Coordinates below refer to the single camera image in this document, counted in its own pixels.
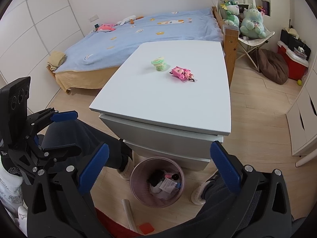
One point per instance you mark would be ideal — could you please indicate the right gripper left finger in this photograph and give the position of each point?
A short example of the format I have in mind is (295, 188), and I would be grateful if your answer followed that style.
(61, 204)

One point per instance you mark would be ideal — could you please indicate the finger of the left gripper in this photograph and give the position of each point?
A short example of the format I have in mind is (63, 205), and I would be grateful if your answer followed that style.
(63, 151)
(38, 121)

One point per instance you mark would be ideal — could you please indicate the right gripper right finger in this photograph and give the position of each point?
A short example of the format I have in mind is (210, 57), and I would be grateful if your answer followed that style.
(262, 207)

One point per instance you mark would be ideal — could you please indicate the black hair scrunchie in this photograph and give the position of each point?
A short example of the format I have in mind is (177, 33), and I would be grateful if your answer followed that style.
(175, 177)

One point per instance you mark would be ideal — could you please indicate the black cloth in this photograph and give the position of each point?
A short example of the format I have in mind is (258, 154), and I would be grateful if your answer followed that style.
(155, 177)

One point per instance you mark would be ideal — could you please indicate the red plastic box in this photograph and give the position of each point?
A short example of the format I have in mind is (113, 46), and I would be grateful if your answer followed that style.
(119, 231)

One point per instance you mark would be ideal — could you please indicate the pink trash bin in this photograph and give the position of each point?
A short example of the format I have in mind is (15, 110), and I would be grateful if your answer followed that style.
(140, 187)

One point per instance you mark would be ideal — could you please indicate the right leg dark trousers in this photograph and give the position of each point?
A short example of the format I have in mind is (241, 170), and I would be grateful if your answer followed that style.
(218, 203)

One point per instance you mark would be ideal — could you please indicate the right shoe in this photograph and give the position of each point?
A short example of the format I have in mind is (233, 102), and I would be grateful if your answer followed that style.
(199, 192)

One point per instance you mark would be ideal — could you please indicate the shoe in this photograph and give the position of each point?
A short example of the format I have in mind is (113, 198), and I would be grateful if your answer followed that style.
(199, 192)
(126, 173)

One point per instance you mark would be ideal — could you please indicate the beige folded blanket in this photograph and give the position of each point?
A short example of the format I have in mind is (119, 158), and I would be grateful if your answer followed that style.
(55, 60)

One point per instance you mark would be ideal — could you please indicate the left shoe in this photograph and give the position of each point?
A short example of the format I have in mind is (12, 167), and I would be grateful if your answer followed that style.
(126, 173)

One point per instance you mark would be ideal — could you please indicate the bed with blue blanket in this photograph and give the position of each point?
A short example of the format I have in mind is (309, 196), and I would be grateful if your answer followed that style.
(92, 61)

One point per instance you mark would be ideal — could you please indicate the white drawer cabinet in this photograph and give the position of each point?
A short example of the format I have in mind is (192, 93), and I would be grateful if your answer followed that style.
(302, 119)

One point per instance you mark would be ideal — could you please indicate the pink plush on bed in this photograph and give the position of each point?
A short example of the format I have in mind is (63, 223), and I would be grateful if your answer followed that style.
(106, 28)

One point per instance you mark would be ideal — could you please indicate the white table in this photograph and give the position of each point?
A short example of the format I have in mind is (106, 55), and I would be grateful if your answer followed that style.
(157, 114)

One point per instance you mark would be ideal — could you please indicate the white goose plush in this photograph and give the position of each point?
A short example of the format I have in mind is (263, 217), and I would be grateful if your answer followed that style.
(129, 19)

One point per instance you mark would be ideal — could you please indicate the brown bean bag cushion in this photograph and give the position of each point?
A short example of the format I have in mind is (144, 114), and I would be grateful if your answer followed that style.
(272, 65)

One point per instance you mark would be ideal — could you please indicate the red cooler box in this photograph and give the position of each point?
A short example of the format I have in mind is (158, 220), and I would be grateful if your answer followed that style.
(296, 65)

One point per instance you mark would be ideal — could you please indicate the pink haired doll figure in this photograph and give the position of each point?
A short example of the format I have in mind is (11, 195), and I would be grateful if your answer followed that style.
(182, 74)

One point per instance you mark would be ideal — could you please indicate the black bag on cooler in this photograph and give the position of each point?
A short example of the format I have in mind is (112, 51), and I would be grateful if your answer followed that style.
(295, 44)

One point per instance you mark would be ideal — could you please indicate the light green dinosaur plush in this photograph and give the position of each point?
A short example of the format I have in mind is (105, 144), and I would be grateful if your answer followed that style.
(252, 24)

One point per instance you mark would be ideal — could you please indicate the green dragon plush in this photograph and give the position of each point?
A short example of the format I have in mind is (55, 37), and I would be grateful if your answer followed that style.
(232, 13)

